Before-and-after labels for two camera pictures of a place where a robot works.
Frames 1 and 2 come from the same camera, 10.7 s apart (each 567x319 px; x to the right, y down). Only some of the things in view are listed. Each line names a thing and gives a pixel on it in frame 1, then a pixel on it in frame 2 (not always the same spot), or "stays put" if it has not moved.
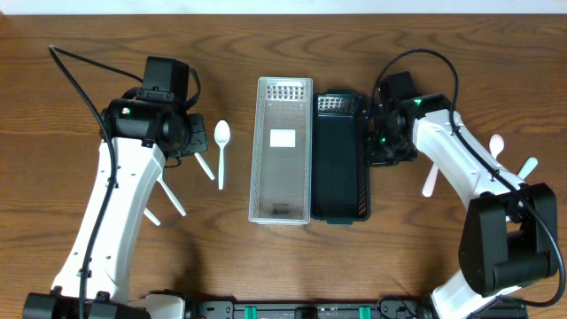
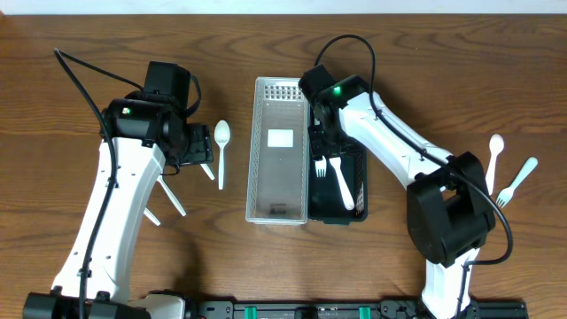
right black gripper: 375,134 → 330,148
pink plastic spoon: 496,144 stays put
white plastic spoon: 222,135 stays put
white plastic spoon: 205,166 stays put
